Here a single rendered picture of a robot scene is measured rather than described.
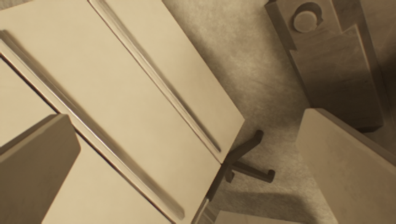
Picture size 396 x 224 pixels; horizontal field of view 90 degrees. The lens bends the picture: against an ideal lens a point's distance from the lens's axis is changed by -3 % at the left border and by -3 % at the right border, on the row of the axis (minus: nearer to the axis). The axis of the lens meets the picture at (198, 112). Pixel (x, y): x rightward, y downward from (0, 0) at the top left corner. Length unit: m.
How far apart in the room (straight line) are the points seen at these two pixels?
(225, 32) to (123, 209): 0.60
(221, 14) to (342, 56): 0.40
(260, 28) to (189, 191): 0.52
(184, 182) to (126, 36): 0.33
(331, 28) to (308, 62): 0.09
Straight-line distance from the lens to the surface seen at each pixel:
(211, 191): 0.97
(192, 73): 0.54
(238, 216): 1.25
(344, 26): 0.47
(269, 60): 0.74
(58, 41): 0.43
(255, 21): 0.71
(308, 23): 0.42
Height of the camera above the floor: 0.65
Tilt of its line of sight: 39 degrees down
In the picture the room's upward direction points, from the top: 142 degrees counter-clockwise
